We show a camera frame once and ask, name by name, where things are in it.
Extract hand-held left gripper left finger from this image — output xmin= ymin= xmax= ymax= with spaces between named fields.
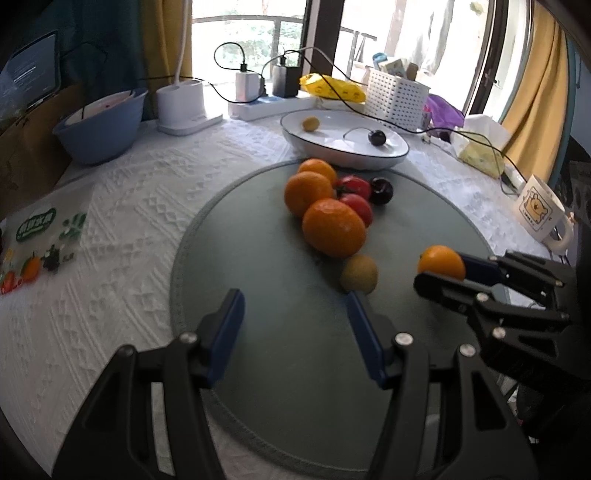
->
xmin=53 ymin=288 xmax=246 ymax=480

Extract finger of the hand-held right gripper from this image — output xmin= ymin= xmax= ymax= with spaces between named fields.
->
xmin=456 ymin=249 xmax=575 ymax=305
xmin=413 ymin=271 xmax=571 ymax=343

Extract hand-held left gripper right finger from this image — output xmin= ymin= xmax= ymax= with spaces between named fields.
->
xmin=345 ymin=291 xmax=541 ymax=480

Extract small orange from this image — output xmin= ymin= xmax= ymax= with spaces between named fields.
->
xmin=418 ymin=245 xmax=466 ymax=281

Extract small yellow-brown fruit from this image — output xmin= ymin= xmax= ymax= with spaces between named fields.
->
xmin=340 ymin=255 xmax=379 ymax=295

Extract large orange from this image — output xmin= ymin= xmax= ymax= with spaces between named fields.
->
xmin=302 ymin=198 xmax=367 ymax=258

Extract red tomato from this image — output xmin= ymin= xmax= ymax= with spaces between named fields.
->
xmin=335 ymin=176 xmax=373 ymax=200
xmin=339 ymin=194 xmax=374 ymax=228

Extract white oval plate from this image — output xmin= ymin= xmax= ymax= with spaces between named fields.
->
xmin=281 ymin=111 xmax=411 ymax=171

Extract round green table mat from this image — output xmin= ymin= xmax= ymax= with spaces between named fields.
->
xmin=169 ymin=159 xmax=511 ymax=472

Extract white cartoon mug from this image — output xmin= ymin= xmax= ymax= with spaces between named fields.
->
xmin=515 ymin=174 xmax=575 ymax=254

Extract white adapter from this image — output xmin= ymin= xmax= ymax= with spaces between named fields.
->
xmin=503 ymin=164 xmax=527 ymax=190

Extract yellow-green packet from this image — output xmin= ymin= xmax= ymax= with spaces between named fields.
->
xmin=459 ymin=141 xmax=506 ymax=180

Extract white tissue box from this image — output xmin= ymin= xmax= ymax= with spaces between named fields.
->
xmin=450 ymin=113 xmax=512 ymax=158

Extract white textured tablecloth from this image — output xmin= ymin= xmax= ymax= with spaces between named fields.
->
xmin=0 ymin=99 xmax=578 ymax=480

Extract purple plastic bag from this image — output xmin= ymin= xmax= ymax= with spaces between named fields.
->
xmin=422 ymin=93 xmax=465 ymax=139

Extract yellow curtain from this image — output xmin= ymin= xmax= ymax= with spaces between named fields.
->
xmin=141 ymin=0 xmax=192 ymax=81
xmin=501 ymin=7 xmax=568 ymax=185

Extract white perforated basket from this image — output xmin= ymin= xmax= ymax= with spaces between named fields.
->
xmin=365 ymin=67 xmax=430 ymax=134

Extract clear fruit-print plastic bag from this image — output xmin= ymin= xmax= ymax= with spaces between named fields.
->
xmin=0 ymin=207 xmax=88 ymax=296

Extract white power strip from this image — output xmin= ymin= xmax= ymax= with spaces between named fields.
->
xmin=228 ymin=90 xmax=324 ymax=121

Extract yellow plastic bag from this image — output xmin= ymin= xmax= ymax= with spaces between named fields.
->
xmin=299 ymin=74 xmax=368 ymax=103

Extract blue bowl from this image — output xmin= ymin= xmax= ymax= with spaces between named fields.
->
xmin=52 ymin=88 xmax=149 ymax=166

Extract white lamp base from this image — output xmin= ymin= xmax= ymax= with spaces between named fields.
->
xmin=156 ymin=0 xmax=223 ymax=136

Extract hanging pale clothes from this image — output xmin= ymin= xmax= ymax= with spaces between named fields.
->
xmin=394 ymin=0 xmax=455 ymax=75

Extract white charger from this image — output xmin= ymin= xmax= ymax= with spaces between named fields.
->
xmin=235 ymin=70 xmax=262 ymax=102

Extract pink bowl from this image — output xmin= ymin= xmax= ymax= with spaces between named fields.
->
xmin=65 ymin=90 xmax=139 ymax=127

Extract black charger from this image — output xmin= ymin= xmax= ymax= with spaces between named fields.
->
xmin=271 ymin=64 xmax=301 ymax=99

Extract brown cardboard box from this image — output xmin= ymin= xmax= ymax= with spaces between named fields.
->
xmin=0 ymin=83 xmax=88 ymax=222

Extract dark green curtain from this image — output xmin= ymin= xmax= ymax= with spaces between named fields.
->
xmin=55 ymin=0 xmax=153 ymax=121

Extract dark monitor screen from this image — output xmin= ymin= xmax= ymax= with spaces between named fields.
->
xmin=0 ymin=30 xmax=62 ymax=116

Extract thin black cable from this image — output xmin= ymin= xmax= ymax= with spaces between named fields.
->
xmin=58 ymin=44 xmax=95 ymax=118

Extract black charger cable loop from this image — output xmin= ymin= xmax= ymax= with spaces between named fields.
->
xmin=213 ymin=42 xmax=250 ymax=75

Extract long black cable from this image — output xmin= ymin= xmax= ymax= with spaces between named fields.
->
xmin=262 ymin=46 xmax=525 ymax=185

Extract dark window frame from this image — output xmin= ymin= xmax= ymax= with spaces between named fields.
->
xmin=302 ymin=0 xmax=345 ymax=77

